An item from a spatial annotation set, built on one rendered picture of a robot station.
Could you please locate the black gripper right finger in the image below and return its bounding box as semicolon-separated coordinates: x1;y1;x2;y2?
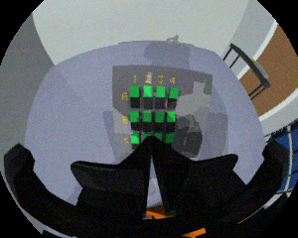
150;135;239;217

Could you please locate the grey switch panel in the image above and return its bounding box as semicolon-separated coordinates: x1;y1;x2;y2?
112;64;213;160

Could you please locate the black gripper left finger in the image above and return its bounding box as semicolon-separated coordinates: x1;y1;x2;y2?
71;136;152;218

